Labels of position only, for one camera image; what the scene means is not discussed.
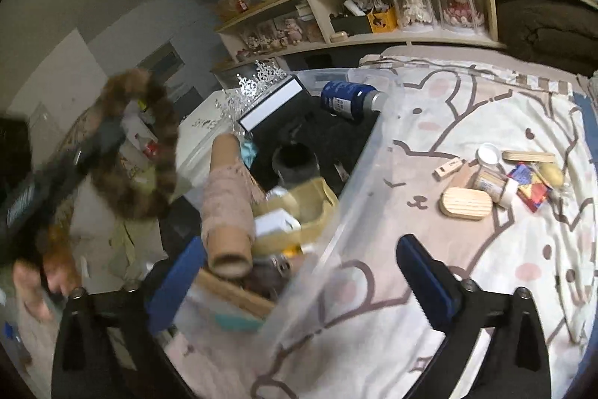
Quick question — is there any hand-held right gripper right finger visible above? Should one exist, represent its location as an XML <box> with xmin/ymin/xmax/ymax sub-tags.
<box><xmin>396</xmin><ymin>234</ymin><xmax>552</xmax><ymax>399</ymax></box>

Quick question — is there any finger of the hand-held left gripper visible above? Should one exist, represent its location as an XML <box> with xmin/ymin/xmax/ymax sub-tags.
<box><xmin>77</xmin><ymin>120</ymin><xmax>127</xmax><ymax>176</ymax></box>

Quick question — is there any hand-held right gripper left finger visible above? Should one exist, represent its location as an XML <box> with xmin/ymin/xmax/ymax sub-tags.
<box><xmin>51</xmin><ymin>235</ymin><xmax>209</xmax><ymax>399</ymax></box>

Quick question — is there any brown furry headband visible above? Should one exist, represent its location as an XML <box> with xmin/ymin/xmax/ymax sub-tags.
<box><xmin>88</xmin><ymin>68</ymin><xmax>181</xmax><ymax>220</ymax></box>

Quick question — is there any cardboard tube with rope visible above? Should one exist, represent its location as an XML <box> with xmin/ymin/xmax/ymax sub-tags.
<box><xmin>200</xmin><ymin>133</ymin><xmax>256</xmax><ymax>279</ymax></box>

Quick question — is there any clear plastic storage bin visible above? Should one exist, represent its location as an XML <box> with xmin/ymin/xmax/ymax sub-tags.
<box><xmin>178</xmin><ymin>67</ymin><xmax>403</xmax><ymax>399</ymax></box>

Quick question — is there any jar with white lid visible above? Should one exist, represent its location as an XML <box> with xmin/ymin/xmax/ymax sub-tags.
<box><xmin>471</xmin><ymin>174</ymin><xmax>520</xmax><ymax>209</ymax></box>

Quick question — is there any silver pearl tiara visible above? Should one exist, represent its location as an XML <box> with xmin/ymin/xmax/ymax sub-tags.
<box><xmin>216</xmin><ymin>59</ymin><xmax>289</xmax><ymax>134</ymax></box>

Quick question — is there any person's left hand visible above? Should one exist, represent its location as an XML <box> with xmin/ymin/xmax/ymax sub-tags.
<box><xmin>13</xmin><ymin>248</ymin><xmax>84</xmax><ymax>322</ymax></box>

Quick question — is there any cartoon printed blanket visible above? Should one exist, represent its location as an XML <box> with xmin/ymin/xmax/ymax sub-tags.
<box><xmin>250</xmin><ymin>48</ymin><xmax>598</xmax><ymax>399</ymax></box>

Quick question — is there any white cabinet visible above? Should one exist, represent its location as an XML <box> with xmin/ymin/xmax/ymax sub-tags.
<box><xmin>179</xmin><ymin>89</ymin><xmax>244</xmax><ymax>190</ymax></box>

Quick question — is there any small white box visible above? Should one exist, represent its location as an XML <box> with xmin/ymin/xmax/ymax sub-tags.
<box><xmin>255</xmin><ymin>208</ymin><xmax>303</xmax><ymax>239</ymax></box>

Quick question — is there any small wooden whistle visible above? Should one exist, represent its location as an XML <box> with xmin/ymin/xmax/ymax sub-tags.
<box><xmin>433</xmin><ymin>158</ymin><xmax>463</xmax><ymax>180</ymax></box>

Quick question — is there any red colourful packet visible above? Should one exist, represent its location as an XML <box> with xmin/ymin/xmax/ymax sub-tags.
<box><xmin>507</xmin><ymin>163</ymin><xmax>551</xmax><ymax>213</ymax></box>

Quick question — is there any round white lid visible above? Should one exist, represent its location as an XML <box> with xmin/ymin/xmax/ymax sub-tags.
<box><xmin>476</xmin><ymin>142</ymin><xmax>502</xmax><ymax>166</ymax></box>

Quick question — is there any black round cup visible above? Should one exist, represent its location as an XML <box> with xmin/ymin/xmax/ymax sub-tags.
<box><xmin>271</xmin><ymin>143</ymin><xmax>321</xmax><ymax>188</ymax></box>

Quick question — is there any flat wooden strip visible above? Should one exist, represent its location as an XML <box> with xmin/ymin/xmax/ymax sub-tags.
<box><xmin>502</xmin><ymin>150</ymin><xmax>557</xmax><ymax>164</ymax></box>

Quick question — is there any small yellow potato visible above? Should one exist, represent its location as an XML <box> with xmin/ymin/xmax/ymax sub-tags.
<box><xmin>537</xmin><ymin>162</ymin><xmax>565</xmax><ymax>188</ymax></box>

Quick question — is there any black box with white edge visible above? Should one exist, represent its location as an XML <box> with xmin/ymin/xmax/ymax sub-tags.
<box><xmin>238</xmin><ymin>74</ymin><xmax>310</xmax><ymax>134</ymax></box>

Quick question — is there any blue bottle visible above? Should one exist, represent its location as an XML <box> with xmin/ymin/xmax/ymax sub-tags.
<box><xmin>320</xmin><ymin>80</ymin><xmax>389</xmax><ymax>122</ymax></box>

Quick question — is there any row of small figurines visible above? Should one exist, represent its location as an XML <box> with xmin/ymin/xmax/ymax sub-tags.
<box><xmin>237</xmin><ymin>17</ymin><xmax>324</xmax><ymax>55</ymax></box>

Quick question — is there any blue sheet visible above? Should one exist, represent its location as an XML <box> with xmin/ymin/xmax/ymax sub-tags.
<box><xmin>572</xmin><ymin>92</ymin><xmax>598</xmax><ymax>134</ymax></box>

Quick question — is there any small yellow box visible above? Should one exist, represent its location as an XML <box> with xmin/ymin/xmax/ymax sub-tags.
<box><xmin>367</xmin><ymin>6</ymin><xmax>398</xmax><ymax>34</ymax></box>

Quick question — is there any black shelf box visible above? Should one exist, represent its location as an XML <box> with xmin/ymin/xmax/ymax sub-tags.
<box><xmin>329</xmin><ymin>13</ymin><xmax>373</xmax><ymax>36</ymax></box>

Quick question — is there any clear jar with beige doll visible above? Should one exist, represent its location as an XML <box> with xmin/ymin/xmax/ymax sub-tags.
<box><xmin>390</xmin><ymin>0</ymin><xmax>438</xmax><ymax>31</ymax></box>

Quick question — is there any clear jar with red doll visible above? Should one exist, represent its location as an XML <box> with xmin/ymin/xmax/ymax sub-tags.
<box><xmin>434</xmin><ymin>0</ymin><xmax>487</xmax><ymax>31</ymax></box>

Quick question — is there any brown cushion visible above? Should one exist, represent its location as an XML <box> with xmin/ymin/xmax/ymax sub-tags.
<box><xmin>494</xmin><ymin>0</ymin><xmax>598</xmax><ymax>62</ymax></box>

